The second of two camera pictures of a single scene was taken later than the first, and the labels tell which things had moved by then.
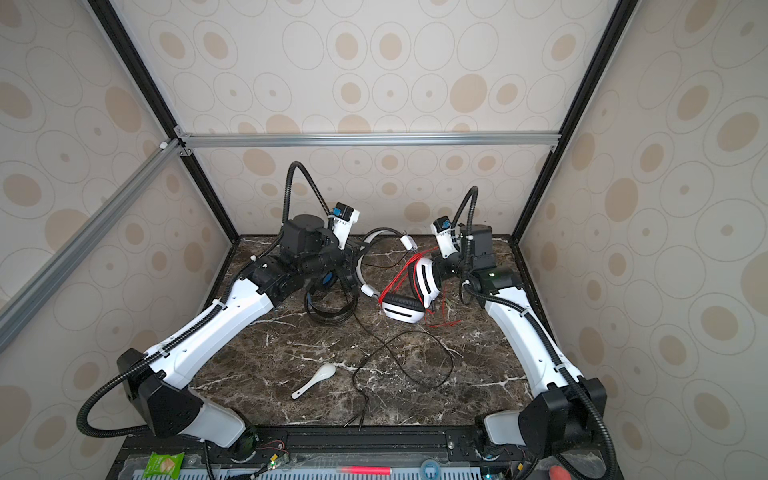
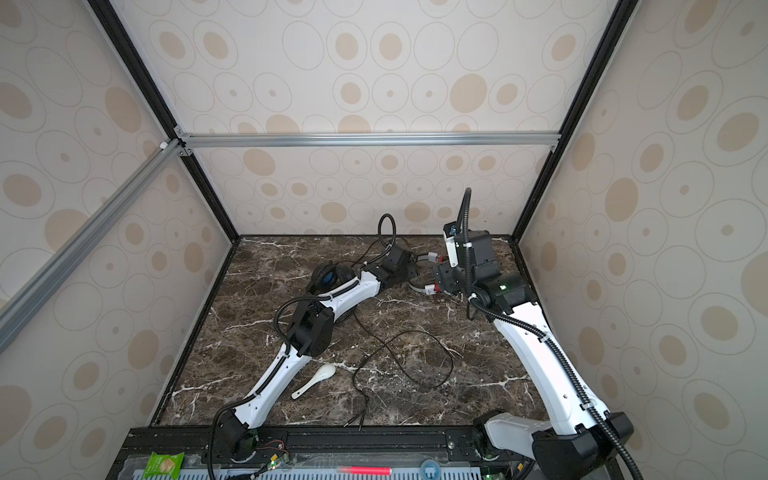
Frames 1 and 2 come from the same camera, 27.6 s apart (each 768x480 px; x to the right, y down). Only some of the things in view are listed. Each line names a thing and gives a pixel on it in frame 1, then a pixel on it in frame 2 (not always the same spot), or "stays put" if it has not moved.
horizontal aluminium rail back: (236, 140) stays put
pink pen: (365, 470) stays put
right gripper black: (446, 275) stays put
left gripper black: (349, 260) to (411, 269)
